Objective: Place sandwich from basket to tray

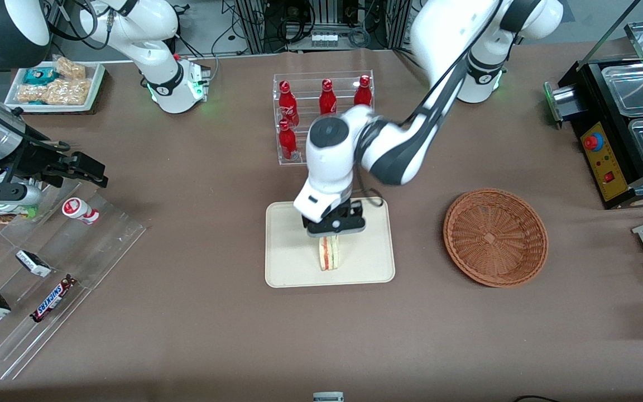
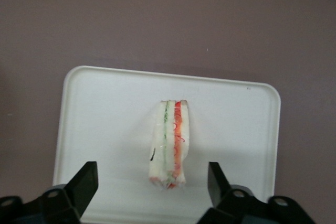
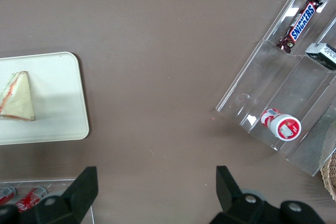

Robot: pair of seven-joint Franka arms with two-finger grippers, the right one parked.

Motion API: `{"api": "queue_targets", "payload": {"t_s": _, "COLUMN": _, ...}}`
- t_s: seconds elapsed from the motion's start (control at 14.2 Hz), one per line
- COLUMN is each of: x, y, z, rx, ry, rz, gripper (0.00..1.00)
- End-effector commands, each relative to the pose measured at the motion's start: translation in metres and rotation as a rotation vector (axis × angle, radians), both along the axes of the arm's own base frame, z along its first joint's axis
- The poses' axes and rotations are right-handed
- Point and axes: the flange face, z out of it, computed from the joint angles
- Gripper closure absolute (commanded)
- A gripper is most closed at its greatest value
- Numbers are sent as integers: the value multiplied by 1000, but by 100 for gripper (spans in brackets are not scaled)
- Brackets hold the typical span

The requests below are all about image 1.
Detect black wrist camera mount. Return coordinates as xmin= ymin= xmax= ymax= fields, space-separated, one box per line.
xmin=0 ymin=138 xmax=72 ymax=203
xmin=302 ymin=200 xmax=367 ymax=231

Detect small peanut brittle bag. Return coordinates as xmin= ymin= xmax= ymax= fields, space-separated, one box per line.
xmin=54 ymin=56 xmax=87 ymax=80

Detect green lidded round cup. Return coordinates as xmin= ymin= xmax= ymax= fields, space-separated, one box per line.
xmin=0 ymin=202 xmax=39 ymax=224

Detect white snack tray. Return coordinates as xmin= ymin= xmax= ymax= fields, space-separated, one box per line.
xmin=4 ymin=60 xmax=105 ymax=113

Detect beige plastic tray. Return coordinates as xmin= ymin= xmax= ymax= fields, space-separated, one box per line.
xmin=265 ymin=197 xmax=396 ymax=288

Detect teal snack packet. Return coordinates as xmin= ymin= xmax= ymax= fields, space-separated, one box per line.
xmin=23 ymin=67 xmax=57 ymax=86

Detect large peanut brittle bag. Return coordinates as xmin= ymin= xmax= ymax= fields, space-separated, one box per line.
xmin=17 ymin=78 xmax=93 ymax=106

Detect Snickers chocolate bar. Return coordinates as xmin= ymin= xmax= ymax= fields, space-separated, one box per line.
xmin=30 ymin=275 xmax=76 ymax=323

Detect aluminium equipment frame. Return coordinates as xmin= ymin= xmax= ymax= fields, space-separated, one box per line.
xmin=235 ymin=0 xmax=411 ymax=54

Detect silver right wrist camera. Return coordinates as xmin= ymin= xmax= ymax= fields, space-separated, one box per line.
xmin=0 ymin=184 xmax=44 ymax=207

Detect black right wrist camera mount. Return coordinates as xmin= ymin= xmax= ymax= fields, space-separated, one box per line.
xmin=0 ymin=138 xmax=72 ymax=203

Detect brown woven basket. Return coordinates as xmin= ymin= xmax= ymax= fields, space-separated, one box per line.
xmin=443 ymin=188 xmax=549 ymax=288

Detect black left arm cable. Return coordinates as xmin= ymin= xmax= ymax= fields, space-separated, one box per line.
xmin=352 ymin=0 xmax=517 ymax=208

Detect white red yogurt bottle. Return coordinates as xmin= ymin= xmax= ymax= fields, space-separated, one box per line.
xmin=62 ymin=197 xmax=100 ymax=225

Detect clear acrylic bottle rack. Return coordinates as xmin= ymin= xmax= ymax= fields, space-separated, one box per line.
xmin=273 ymin=70 xmax=375 ymax=166

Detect red cola bottle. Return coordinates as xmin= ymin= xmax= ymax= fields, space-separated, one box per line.
xmin=320 ymin=79 xmax=338 ymax=116
xmin=353 ymin=75 xmax=373 ymax=108
xmin=279 ymin=80 xmax=300 ymax=128
xmin=279 ymin=119 xmax=298 ymax=161

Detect black warmer machine yellow panel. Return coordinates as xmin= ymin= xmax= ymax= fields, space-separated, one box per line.
xmin=544 ymin=22 xmax=643 ymax=210

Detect clear acrylic stepped display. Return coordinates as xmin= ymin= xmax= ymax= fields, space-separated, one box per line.
xmin=0 ymin=179 xmax=148 ymax=381

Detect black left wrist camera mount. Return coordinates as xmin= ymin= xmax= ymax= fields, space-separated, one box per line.
xmin=302 ymin=200 xmax=367 ymax=231

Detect triangular sandwich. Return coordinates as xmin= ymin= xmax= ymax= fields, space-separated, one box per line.
xmin=319 ymin=234 xmax=340 ymax=272

